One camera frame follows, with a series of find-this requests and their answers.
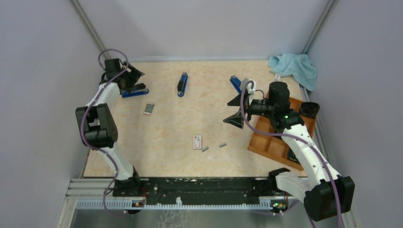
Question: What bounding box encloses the light blue cloth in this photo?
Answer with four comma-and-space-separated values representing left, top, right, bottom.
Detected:
268, 53, 317, 92

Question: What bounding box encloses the black tape roll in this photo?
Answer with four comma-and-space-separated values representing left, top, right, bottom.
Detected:
298, 102, 320, 119

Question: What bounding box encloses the red white staple box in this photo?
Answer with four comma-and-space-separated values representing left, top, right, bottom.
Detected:
192, 135, 202, 150

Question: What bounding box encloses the brown wooden compartment tray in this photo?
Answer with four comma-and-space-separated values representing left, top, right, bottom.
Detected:
248, 97, 317, 171

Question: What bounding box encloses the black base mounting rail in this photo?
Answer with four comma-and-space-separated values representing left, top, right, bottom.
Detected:
112, 177, 290, 206

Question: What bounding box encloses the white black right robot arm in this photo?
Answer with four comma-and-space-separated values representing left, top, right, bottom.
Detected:
223, 79, 355, 224

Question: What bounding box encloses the silver staple strip box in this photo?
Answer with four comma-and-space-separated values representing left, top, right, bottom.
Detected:
144, 103, 155, 115

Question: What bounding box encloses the blue black stapler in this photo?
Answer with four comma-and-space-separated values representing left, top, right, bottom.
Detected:
177, 72, 188, 97
121, 83, 149, 98

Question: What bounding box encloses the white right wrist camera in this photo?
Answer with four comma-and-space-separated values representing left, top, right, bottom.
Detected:
241, 78, 257, 106

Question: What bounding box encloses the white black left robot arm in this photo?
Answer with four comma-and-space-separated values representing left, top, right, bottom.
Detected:
75, 58, 149, 197

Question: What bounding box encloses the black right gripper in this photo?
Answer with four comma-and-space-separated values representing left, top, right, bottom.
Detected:
223, 90, 276, 128

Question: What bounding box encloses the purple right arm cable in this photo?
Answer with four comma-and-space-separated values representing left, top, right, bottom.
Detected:
240, 80, 344, 228

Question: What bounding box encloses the white cable duct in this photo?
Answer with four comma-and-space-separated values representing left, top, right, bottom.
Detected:
75, 200, 288, 211

